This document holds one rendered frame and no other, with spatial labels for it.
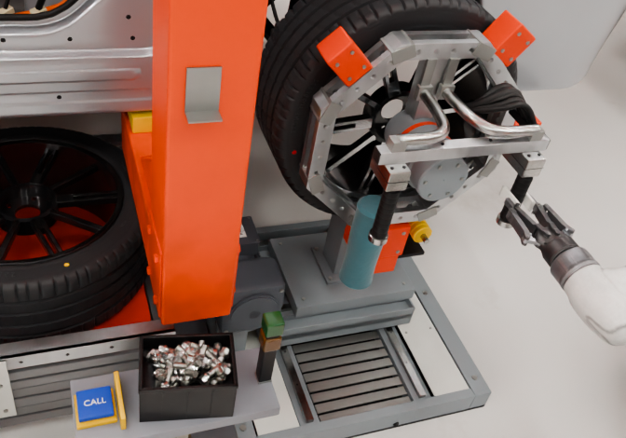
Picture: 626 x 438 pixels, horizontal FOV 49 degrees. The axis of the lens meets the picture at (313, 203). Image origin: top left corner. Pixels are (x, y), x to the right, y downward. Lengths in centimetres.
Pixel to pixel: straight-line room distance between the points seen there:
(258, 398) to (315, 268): 70
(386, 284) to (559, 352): 70
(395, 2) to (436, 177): 40
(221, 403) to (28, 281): 55
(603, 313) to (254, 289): 88
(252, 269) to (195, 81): 83
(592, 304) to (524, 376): 101
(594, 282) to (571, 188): 189
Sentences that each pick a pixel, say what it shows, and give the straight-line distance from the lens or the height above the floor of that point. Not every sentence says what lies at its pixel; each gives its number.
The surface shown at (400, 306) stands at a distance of 228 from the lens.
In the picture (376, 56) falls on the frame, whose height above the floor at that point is 107.
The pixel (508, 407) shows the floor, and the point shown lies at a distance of 235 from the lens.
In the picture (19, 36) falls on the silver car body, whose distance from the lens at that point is 175.
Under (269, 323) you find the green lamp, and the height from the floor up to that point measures 66.
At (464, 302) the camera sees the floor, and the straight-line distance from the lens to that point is 258.
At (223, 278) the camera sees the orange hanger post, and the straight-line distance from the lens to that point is 154.
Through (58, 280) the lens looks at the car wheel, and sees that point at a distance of 176.
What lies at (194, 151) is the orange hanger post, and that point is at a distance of 129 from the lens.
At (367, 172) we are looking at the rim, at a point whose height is 68.
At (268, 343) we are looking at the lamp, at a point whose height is 60.
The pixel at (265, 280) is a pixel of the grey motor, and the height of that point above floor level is 41.
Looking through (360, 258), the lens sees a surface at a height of 60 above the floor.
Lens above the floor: 178
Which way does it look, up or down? 40 degrees down
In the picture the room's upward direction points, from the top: 12 degrees clockwise
